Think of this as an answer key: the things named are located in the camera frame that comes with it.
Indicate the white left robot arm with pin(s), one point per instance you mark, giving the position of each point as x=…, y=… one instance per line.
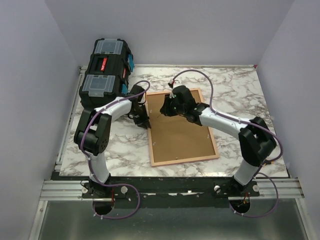
x=93, y=130

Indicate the pink picture frame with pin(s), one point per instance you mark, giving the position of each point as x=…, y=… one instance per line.
x=174, y=140

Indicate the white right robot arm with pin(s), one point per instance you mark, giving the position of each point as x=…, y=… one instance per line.
x=255, y=139

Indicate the black plastic toolbox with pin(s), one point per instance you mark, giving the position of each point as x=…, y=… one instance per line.
x=107, y=75

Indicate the black mounting base rail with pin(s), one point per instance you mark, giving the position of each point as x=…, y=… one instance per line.
x=168, y=192

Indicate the aluminium table rail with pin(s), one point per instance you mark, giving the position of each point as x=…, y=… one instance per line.
x=63, y=142

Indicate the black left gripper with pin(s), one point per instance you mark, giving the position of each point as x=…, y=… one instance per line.
x=143, y=121

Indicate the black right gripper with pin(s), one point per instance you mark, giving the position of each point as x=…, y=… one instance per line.
x=165, y=109

